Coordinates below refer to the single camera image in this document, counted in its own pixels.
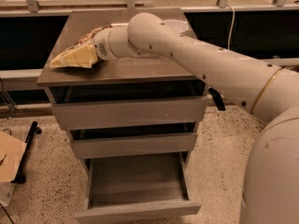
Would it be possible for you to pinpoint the white power cable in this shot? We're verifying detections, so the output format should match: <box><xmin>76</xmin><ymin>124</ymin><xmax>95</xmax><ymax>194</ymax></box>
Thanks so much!
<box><xmin>226</xmin><ymin>4</ymin><xmax>236</xmax><ymax>50</ymax></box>

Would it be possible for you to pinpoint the black stand leg left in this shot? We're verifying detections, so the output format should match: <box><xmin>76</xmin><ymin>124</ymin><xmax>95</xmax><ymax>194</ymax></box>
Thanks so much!
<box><xmin>13</xmin><ymin>121</ymin><xmax>42</xmax><ymax>184</ymax></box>

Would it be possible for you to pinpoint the brown yellow chip bag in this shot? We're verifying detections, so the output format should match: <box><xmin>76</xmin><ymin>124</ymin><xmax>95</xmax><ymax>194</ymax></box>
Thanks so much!
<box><xmin>49</xmin><ymin>23</ymin><xmax>113</xmax><ymax>69</ymax></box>

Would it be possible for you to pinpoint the grey drawer cabinet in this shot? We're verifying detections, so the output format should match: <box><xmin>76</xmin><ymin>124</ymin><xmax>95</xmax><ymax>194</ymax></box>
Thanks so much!
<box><xmin>36</xmin><ymin>7</ymin><xmax>210</xmax><ymax>224</ymax></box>

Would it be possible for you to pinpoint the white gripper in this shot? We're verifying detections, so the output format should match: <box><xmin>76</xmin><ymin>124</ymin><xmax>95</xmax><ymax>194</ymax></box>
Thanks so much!
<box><xmin>50</xmin><ymin>28</ymin><xmax>117</xmax><ymax>68</ymax></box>

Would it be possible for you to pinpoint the white ceramic bowl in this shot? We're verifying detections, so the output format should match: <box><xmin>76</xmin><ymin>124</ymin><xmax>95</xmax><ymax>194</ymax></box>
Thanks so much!
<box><xmin>164</xmin><ymin>20</ymin><xmax>189</xmax><ymax>34</ymax></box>

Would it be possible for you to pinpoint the cardboard box left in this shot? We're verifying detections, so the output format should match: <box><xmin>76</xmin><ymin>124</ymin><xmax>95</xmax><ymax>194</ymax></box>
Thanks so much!
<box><xmin>0</xmin><ymin>132</ymin><xmax>27</xmax><ymax>183</ymax></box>

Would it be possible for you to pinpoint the top grey drawer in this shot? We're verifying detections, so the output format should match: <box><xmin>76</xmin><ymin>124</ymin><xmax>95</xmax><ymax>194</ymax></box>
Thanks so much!
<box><xmin>51</xmin><ymin>79</ymin><xmax>206</xmax><ymax>130</ymax></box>

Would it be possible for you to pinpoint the bottom grey drawer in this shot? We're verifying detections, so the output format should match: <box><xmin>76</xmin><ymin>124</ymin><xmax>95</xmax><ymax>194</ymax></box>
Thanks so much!
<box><xmin>75</xmin><ymin>153</ymin><xmax>201</xmax><ymax>224</ymax></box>

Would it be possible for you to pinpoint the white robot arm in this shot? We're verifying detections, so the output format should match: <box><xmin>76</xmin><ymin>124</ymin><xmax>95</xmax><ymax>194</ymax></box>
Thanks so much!
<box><xmin>50</xmin><ymin>12</ymin><xmax>299</xmax><ymax>224</ymax></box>

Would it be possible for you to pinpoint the black bracket behind cabinet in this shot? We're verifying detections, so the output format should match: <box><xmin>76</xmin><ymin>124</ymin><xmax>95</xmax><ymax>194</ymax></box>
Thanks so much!
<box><xmin>208</xmin><ymin>88</ymin><xmax>226</xmax><ymax>111</ymax></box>

